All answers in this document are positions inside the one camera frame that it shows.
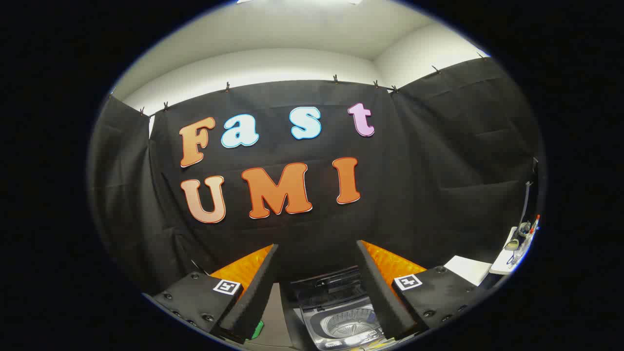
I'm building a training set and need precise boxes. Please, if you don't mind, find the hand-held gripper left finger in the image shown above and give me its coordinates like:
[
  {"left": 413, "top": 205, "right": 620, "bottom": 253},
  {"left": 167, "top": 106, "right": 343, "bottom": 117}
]
[{"left": 141, "top": 244, "right": 281, "bottom": 344}]

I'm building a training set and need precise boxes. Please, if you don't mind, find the dark washing machine lid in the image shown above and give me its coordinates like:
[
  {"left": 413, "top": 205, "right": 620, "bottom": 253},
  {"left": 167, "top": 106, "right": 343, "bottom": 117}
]
[{"left": 290, "top": 266, "right": 367, "bottom": 307}]

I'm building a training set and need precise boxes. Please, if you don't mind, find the grey washing machine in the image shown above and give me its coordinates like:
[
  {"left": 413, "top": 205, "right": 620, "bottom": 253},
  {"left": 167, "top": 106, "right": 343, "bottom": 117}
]
[{"left": 285, "top": 266, "right": 390, "bottom": 351}]

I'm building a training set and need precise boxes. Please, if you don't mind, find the black backdrop cloth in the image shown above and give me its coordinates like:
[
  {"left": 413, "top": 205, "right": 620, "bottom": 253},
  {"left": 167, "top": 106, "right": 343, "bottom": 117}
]
[{"left": 88, "top": 56, "right": 542, "bottom": 298}]

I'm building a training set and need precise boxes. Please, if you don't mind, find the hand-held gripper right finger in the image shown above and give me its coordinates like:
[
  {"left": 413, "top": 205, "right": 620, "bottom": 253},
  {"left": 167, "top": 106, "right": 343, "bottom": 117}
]
[{"left": 356, "top": 240, "right": 488, "bottom": 342}]

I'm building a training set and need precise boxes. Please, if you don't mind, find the row of black clips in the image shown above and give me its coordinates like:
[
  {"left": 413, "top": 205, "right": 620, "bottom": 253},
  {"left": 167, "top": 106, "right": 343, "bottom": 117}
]
[{"left": 139, "top": 53, "right": 488, "bottom": 115}]

